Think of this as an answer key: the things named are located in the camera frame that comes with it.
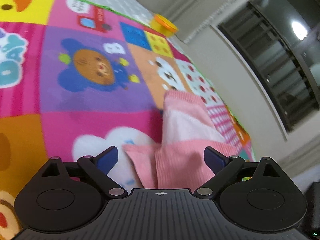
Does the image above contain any dark barred window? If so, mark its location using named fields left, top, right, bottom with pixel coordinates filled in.
left=219, top=0, right=319, bottom=131

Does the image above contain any yellow orange round container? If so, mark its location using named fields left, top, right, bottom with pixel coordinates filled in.
left=150, top=14, right=178, bottom=37

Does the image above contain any colourful cartoon play mat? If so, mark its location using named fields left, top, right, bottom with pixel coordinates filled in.
left=1, top=0, right=254, bottom=239

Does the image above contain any pink knitted sweater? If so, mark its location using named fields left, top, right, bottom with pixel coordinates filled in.
left=123, top=90, right=237, bottom=191

